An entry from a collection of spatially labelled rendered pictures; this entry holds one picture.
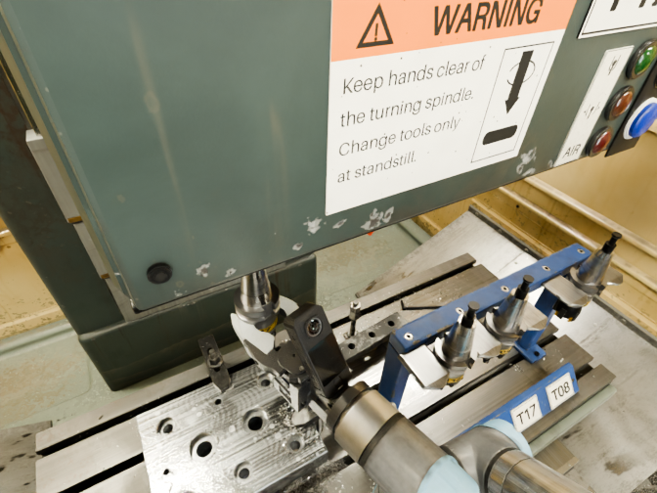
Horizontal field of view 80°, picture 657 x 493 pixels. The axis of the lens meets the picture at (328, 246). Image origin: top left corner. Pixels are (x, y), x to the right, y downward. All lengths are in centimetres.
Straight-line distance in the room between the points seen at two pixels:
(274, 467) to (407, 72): 70
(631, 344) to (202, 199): 131
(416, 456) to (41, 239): 83
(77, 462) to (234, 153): 87
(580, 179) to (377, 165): 114
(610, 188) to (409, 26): 113
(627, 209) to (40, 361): 180
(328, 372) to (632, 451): 96
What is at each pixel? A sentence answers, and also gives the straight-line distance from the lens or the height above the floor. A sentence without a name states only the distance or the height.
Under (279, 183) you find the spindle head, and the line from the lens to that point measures 20.
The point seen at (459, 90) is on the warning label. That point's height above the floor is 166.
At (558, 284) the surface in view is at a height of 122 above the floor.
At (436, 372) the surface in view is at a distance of 63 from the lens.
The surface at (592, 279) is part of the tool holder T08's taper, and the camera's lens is 85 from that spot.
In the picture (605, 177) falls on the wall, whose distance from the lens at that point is 130.
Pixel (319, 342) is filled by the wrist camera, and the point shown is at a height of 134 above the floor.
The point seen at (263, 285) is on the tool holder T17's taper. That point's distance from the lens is 52.
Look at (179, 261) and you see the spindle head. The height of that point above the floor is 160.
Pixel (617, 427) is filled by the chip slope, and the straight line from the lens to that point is 132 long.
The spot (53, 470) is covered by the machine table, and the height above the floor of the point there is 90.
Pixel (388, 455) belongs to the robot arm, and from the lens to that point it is 47.
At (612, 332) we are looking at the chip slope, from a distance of 140.
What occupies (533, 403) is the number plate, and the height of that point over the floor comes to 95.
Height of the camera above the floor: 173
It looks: 41 degrees down
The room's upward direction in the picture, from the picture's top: 2 degrees clockwise
